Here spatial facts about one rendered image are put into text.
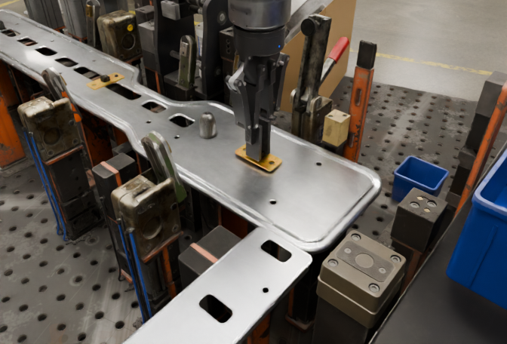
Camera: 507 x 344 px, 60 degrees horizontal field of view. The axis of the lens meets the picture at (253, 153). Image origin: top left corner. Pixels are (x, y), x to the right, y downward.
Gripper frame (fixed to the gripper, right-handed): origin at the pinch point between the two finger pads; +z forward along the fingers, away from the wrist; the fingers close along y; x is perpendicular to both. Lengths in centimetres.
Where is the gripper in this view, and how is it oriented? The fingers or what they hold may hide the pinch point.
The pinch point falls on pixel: (258, 138)
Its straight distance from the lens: 75.3
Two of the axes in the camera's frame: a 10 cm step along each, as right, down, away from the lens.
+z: 0.0, 8.0, 5.9
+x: 7.6, 3.9, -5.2
